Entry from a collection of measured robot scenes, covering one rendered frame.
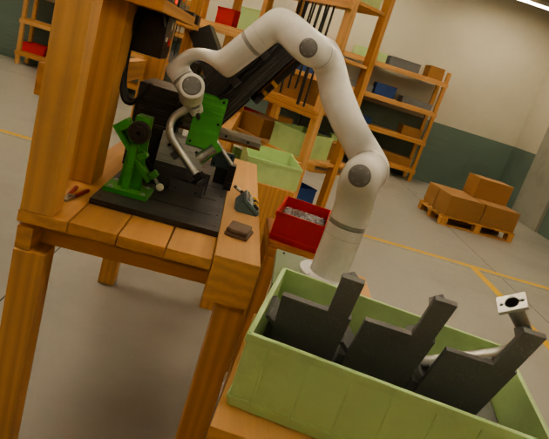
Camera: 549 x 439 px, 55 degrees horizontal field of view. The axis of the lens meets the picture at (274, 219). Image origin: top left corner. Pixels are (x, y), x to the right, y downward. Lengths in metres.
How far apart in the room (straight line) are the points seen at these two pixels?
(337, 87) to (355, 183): 0.29
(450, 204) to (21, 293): 6.75
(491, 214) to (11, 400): 7.19
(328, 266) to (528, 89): 10.78
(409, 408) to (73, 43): 1.17
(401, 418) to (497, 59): 11.08
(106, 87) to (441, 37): 10.06
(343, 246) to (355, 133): 0.34
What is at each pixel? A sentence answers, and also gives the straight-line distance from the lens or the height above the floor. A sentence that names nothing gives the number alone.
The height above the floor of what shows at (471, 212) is 0.27.
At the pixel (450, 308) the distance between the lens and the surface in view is 1.09.
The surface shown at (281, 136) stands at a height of 0.84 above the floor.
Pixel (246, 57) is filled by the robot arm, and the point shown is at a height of 1.45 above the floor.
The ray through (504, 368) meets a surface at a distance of 1.20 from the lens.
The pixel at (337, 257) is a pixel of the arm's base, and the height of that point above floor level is 0.96.
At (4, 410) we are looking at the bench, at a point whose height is 0.21.
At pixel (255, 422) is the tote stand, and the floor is 0.79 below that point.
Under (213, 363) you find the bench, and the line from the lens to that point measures 1.72.
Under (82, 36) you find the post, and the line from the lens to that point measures 1.51.
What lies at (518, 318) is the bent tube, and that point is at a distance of 1.14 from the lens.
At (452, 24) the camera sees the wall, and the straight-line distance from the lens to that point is 11.65.
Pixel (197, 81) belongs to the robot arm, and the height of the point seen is 1.33.
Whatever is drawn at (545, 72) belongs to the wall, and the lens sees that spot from 12.37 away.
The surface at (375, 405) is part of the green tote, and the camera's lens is 1.11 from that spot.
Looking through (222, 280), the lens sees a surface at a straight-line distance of 1.58.
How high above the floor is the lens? 1.47
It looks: 16 degrees down
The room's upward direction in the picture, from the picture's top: 17 degrees clockwise
